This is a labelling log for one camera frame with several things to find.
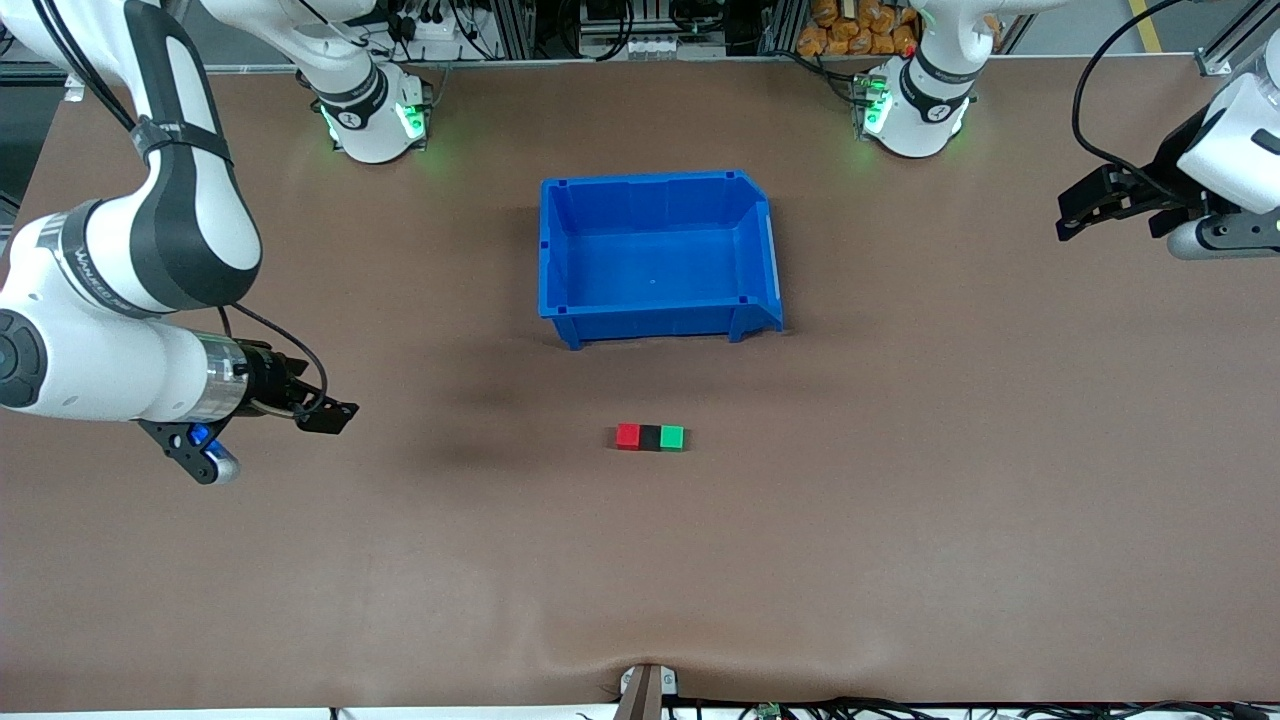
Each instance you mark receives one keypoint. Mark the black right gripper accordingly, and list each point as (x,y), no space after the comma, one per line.
(266,376)

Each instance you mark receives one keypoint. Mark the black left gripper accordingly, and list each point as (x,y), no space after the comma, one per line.
(1172,166)

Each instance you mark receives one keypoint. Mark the red cube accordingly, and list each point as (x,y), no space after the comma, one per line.
(628,437)

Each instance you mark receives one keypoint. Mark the green cube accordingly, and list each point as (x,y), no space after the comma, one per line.
(672,437)

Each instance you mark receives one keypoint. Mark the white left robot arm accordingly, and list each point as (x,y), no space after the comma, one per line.
(925,125)

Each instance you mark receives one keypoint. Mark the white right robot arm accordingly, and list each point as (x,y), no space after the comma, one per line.
(110,360)

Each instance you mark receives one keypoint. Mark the black cube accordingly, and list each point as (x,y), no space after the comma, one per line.
(651,438)

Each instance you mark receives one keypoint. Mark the brown table mat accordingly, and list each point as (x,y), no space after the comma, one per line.
(300,560)

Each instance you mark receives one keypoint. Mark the orange snack bag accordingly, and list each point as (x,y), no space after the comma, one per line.
(840,30)

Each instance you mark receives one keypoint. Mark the blue plastic storage bin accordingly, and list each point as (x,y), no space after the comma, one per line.
(655,265)

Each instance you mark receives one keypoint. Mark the white power strip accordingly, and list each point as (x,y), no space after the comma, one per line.
(440,40)

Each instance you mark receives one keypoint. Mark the electronics box with white connectors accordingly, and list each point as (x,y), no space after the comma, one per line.
(650,45)

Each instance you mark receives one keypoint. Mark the aluminium frame profile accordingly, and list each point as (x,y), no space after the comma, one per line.
(1222,50)

